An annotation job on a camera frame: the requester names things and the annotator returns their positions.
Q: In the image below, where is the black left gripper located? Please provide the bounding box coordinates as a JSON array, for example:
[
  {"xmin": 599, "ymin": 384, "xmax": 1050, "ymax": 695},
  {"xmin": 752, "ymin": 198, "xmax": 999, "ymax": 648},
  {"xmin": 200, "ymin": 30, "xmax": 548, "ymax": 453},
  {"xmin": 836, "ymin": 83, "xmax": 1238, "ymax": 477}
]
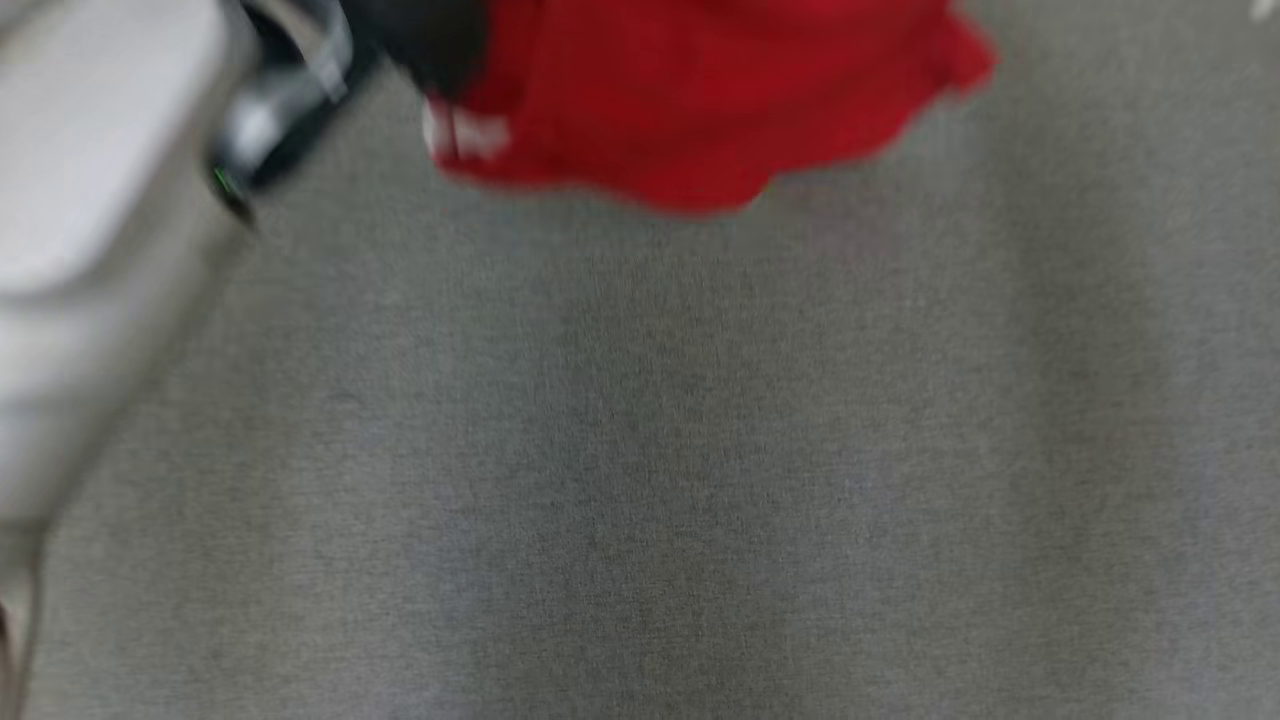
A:
[{"xmin": 205, "ymin": 0, "xmax": 491, "ymax": 226}]

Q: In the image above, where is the grey fabric sofa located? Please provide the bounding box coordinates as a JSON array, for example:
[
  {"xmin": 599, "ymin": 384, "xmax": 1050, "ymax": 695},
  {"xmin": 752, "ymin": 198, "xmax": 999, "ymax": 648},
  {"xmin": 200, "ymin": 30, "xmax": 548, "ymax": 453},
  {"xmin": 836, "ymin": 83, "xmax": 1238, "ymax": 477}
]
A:
[{"xmin": 20, "ymin": 0, "xmax": 1280, "ymax": 720}]

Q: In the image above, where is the plain red garment white band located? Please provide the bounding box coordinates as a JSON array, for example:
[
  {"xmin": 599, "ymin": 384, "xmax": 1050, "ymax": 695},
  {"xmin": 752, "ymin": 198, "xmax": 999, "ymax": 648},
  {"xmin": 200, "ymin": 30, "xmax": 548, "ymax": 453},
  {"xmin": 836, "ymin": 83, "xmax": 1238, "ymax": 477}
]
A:
[{"xmin": 420, "ymin": 0, "xmax": 1001, "ymax": 216}]

